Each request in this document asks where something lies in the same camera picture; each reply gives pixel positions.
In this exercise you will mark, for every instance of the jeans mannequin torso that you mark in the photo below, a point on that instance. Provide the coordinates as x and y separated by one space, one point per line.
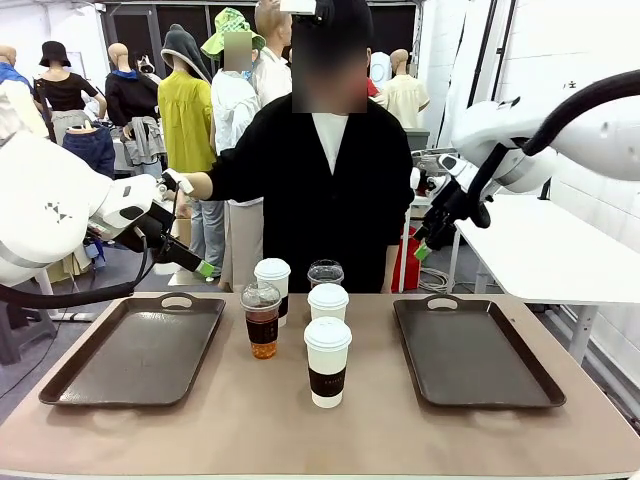
92 145

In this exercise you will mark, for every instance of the dark brown serving tray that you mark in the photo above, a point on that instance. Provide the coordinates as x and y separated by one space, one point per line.
475 360
135 355

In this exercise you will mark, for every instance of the glass jar of tea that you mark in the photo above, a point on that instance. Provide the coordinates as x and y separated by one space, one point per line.
426 186

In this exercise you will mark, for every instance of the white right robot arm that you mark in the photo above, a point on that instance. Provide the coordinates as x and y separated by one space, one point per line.
575 145

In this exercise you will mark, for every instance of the cardboard box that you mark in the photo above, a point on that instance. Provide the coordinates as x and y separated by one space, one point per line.
182 227

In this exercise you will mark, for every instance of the small white side table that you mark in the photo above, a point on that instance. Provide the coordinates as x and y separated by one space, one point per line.
407 220

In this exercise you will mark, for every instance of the small whiteboard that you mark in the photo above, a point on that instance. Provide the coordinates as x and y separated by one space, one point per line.
77 62

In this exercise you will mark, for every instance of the red shopping bag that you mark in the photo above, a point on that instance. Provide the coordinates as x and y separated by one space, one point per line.
402 270

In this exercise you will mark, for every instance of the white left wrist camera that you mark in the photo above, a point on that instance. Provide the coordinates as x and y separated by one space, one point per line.
179 181

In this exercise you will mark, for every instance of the person in black cardigan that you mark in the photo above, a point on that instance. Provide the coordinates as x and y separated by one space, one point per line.
320 210

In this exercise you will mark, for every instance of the grey box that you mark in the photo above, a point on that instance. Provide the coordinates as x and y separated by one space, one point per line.
417 137

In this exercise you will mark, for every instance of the white paper coffee cup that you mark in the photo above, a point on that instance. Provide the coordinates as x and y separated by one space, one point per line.
327 360
327 302
274 277

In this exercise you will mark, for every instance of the person's left hand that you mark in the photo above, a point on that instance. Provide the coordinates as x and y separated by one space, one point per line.
386 281

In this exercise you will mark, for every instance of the mannequin in blue vest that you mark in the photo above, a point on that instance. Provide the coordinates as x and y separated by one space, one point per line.
15 95

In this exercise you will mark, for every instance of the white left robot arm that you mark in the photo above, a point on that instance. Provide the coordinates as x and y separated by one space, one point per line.
45 200

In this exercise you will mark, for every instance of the person's right hand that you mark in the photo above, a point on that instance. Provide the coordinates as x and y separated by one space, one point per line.
200 186

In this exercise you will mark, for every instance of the large white table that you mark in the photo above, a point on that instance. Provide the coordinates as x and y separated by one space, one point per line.
540 250

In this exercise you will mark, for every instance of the white oval mirror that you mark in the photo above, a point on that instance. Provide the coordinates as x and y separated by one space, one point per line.
379 70

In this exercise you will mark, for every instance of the person with green hat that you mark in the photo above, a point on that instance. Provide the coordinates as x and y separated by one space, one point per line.
232 110

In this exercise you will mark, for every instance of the metal container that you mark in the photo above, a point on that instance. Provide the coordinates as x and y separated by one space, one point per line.
425 155

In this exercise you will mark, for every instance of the grey stool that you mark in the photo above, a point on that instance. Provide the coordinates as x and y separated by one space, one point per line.
22 330

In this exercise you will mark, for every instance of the mannequin in red shirt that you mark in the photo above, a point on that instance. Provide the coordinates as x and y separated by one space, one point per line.
372 87

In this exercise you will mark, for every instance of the mannequin in cream shirt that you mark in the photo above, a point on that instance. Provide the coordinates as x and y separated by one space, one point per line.
404 100

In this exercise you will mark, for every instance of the mannequin in yellow top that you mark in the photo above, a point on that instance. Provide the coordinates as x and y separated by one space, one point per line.
186 120

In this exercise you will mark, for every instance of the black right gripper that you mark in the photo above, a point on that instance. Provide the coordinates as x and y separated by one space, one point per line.
447 215

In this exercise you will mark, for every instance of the clear iced tea cup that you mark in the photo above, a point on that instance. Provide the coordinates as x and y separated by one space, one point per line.
261 325

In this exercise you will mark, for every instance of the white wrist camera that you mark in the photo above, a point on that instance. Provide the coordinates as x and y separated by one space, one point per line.
450 164
179 181

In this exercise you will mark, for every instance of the mannequin with black hat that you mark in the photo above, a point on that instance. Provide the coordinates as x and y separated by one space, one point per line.
62 90

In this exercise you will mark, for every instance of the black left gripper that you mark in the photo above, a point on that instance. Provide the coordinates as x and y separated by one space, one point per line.
155 227

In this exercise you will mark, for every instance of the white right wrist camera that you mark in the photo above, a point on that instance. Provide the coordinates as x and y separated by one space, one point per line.
450 164

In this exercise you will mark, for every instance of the bald mannequin in black top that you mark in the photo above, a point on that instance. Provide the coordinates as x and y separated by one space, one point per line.
131 97

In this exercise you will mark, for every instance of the white head-mounted camera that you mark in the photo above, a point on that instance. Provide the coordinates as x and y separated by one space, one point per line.
300 6

